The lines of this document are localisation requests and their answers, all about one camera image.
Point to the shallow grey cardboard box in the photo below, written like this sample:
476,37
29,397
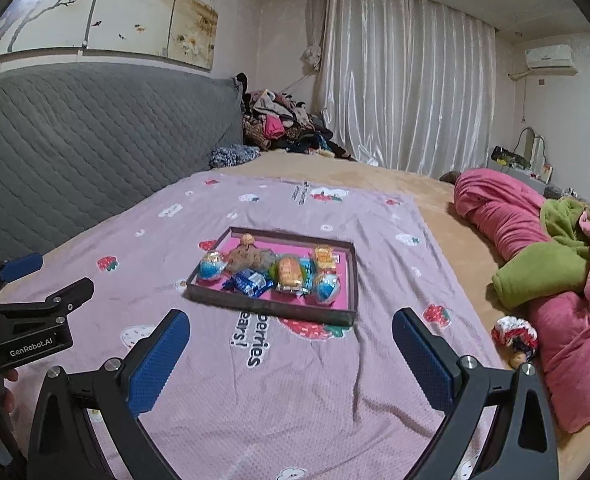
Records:
275,312

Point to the white air conditioner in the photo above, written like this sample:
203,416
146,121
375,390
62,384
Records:
550,57

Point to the floral wall painting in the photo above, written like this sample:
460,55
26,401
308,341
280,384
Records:
125,10

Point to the white sheer curtain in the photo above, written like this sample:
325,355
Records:
410,85

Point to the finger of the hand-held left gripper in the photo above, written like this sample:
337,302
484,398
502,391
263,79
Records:
22,266
72,292

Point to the large blue white egg toy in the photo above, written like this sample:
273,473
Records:
327,289

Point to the beige walnut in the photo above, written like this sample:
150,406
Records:
248,240

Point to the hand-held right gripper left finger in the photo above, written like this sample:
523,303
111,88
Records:
157,360

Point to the blue snack packet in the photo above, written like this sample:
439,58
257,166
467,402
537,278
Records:
249,282

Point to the plush curtain tieback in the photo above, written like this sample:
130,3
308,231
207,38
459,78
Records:
312,57

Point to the dark cloth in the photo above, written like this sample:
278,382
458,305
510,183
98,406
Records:
450,176

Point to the beige bed sheet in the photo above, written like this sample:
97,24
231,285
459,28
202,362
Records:
455,260

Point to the white metal chair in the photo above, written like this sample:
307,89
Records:
535,147

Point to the small blue white egg toy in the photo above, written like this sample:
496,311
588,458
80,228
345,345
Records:
212,266

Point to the pink printed blanket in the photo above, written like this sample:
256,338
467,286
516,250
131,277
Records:
275,400

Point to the blue patterned cloth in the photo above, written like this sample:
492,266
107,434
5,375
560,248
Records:
232,156

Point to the grey quilted headboard cover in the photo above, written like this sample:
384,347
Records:
85,150

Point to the dark bag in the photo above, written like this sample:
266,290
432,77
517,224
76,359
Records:
510,156

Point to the small beige ball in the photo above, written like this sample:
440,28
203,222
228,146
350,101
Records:
518,360

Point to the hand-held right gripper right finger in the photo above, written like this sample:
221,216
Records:
425,360

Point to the pile of clothes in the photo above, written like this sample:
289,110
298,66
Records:
285,125

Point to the person's left hand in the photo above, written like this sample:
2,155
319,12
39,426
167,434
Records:
9,392

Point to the small yellow cake packet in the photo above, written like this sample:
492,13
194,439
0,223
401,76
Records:
325,256

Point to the red white crochet item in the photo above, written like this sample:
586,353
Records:
517,335

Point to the green fleece blanket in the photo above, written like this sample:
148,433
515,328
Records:
540,270

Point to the large yellow cake packet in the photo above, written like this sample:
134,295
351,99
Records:
290,274

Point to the pink quilt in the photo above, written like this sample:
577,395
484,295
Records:
495,210

